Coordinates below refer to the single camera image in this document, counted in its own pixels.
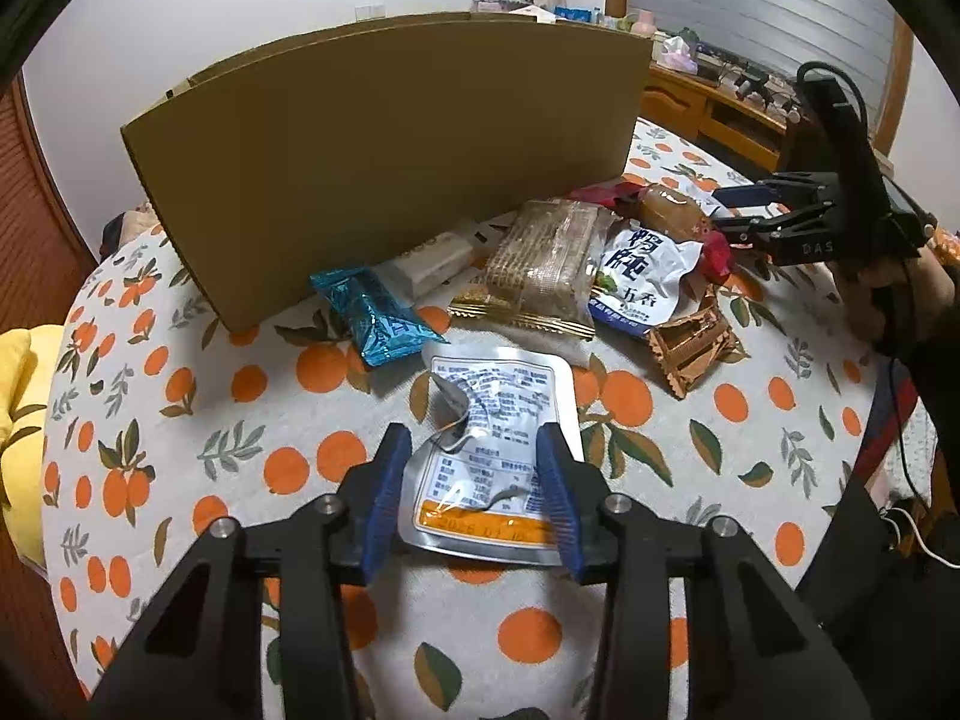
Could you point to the person's dark clothing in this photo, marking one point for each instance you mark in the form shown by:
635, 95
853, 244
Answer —
877, 615

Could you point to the clutter of small bottles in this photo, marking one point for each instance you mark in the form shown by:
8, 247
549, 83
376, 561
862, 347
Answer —
585, 15

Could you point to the silver foil snack pouch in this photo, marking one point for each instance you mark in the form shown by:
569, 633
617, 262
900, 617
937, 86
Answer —
495, 405

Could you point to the brown wafer packet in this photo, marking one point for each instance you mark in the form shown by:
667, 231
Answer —
690, 345

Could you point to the orange fruit print cloth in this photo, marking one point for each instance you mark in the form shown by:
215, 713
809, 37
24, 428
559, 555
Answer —
225, 405

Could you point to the brown slatted wardrobe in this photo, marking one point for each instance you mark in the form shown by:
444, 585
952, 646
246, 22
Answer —
37, 240

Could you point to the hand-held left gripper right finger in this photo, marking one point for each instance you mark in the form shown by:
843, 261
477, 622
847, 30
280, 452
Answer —
559, 495

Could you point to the pink bottle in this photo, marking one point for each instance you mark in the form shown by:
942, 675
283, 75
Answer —
643, 24

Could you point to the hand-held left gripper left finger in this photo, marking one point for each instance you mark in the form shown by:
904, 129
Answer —
386, 487

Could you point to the clear cracker packet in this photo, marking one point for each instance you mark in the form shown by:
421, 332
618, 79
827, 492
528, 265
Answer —
540, 262

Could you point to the brown round snack packet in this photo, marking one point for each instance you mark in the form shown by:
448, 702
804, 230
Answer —
671, 210

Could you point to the person's right hand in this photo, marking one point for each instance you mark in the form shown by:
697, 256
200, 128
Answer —
877, 300

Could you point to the white snack packet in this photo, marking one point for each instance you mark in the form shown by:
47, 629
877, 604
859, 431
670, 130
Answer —
427, 259

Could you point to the white wall socket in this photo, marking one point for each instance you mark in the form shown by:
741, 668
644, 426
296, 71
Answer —
370, 11

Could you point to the yellow cushion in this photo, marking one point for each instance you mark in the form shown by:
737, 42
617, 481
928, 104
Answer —
19, 405

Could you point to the white and blue snack pouch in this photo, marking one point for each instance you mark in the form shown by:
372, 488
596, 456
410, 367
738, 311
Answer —
645, 270

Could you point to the red snack packet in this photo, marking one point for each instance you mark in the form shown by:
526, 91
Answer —
592, 193

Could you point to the blue snack packet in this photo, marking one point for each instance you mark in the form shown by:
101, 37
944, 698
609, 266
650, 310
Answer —
375, 315

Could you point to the purple flower bunch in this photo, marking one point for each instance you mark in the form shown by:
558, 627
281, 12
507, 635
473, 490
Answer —
679, 52

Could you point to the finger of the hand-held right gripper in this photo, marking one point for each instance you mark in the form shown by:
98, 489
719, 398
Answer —
757, 232
750, 195

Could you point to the large cardboard box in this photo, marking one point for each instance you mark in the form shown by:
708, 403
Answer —
375, 165

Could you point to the grey window blinds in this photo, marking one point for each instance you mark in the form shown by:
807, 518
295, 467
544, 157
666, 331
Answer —
750, 0

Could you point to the wooden desk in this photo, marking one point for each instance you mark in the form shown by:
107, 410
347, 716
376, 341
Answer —
720, 116

